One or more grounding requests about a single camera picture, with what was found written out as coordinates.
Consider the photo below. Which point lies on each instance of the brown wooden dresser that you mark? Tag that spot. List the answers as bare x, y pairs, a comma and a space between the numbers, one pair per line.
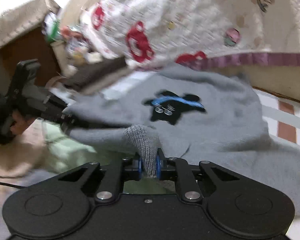
20, 47

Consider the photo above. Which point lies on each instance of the person's left hand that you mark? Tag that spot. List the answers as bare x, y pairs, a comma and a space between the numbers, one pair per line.
21, 123

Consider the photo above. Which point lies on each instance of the checked printed rug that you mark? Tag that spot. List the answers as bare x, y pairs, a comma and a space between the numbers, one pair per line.
270, 120

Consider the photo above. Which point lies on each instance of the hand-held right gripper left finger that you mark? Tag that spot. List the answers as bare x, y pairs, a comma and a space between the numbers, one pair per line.
139, 166

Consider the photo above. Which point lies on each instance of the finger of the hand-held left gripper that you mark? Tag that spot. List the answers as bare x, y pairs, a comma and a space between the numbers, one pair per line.
70, 123
60, 102

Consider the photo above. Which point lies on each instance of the cream bed frame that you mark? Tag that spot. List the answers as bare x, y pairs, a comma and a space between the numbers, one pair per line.
277, 82

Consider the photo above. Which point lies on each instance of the green plastic bag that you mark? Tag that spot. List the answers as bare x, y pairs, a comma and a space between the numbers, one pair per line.
52, 31

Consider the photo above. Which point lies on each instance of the white bear print quilt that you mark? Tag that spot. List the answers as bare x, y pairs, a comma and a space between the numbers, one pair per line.
190, 30

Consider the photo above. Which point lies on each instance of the cream bed headboard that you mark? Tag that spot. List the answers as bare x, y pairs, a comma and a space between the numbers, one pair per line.
75, 7

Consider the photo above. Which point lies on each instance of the grey plush rabbit toy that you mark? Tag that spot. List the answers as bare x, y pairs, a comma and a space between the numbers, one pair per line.
77, 52

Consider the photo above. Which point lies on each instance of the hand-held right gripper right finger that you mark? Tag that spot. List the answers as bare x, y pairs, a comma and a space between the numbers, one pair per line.
159, 166

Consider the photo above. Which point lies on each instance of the grey knit sweater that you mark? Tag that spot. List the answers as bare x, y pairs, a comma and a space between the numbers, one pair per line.
215, 130

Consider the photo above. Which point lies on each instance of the geometric patterned cloth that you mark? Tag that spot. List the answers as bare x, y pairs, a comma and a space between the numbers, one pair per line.
15, 22

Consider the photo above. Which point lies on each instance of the dark brown cloth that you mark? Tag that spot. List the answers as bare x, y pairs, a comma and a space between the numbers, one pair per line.
97, 72

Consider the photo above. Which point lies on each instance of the light green garment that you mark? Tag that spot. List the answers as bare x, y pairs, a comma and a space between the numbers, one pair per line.
65, 150

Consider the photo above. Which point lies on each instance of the beige cloth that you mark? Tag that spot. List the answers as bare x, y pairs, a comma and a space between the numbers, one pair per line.
10, 160

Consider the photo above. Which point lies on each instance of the cream nightstand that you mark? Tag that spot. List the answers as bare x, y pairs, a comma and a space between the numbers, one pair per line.
61, 57

